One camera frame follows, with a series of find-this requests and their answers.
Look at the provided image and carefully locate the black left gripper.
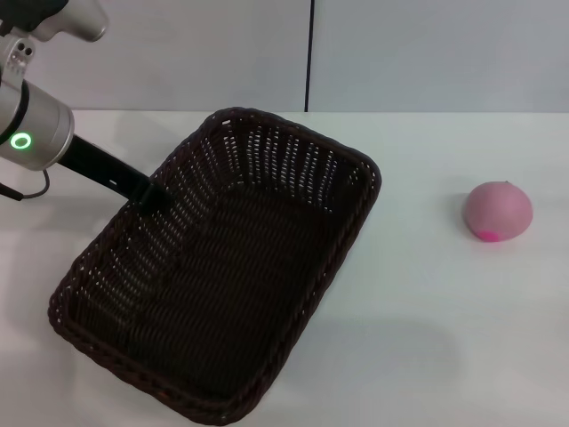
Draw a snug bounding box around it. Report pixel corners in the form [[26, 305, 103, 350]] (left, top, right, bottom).
[[56, 133, 172, 211]]

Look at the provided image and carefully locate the dark brown woven basket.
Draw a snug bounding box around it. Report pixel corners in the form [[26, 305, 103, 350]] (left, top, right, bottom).
[[47, 106, 382, 423]]

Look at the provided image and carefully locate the pink round peach toy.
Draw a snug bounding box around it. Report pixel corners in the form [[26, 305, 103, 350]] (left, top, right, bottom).
[[462, 180, 533, 244]]

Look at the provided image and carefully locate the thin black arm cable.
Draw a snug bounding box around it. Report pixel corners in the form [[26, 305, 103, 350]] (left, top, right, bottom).
[[0, 168, 51, 202]]

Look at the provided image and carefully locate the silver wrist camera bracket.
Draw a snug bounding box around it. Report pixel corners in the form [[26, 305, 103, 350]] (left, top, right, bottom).
[[0, 36, 36, 88]]

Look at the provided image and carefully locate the black vertical wall strip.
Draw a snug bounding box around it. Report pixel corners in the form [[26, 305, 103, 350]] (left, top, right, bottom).
[[304, 0, 316, 113]]

